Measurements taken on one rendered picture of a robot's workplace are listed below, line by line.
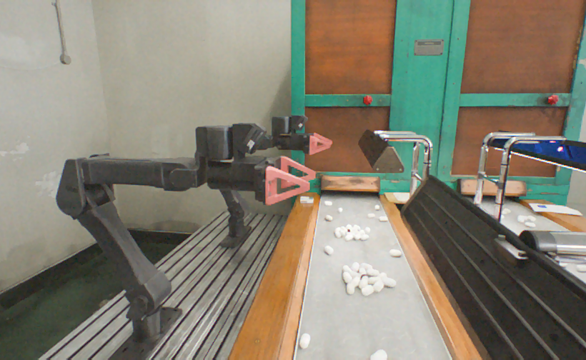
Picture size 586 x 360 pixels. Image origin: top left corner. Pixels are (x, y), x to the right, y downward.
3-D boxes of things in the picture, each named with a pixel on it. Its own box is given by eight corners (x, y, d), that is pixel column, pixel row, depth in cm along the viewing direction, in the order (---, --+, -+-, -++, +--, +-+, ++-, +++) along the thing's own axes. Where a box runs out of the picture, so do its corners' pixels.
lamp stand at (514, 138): (489, 268, 105) (508, 136, 95) (464, 243, 125) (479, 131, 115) (549, 272, 103) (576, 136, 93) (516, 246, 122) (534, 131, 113)
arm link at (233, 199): (252, 211, 132) (212, 143, 129) (247, 216, 126) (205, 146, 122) (240, 216, 134) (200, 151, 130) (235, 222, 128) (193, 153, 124)
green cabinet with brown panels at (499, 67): (291, 177, 166) (290, -22, 145) (301, 160, 219) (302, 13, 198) (570, 185, 150) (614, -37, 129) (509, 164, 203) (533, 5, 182)
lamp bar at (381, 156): (373, 172, 82) (374, 145, 81) (357, 144, 142) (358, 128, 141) (404, 173, 81) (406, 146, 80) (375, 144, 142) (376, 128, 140)
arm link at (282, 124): (293, 116, 122) (264, 116, 124) (289, 117, 114) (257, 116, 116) (293, 146, 125) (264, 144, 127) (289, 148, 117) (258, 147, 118)
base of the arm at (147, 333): (181, 285, 82) (157, 283, 83) (129, 340, 63) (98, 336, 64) (184, 311, 84) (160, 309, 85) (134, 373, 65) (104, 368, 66)
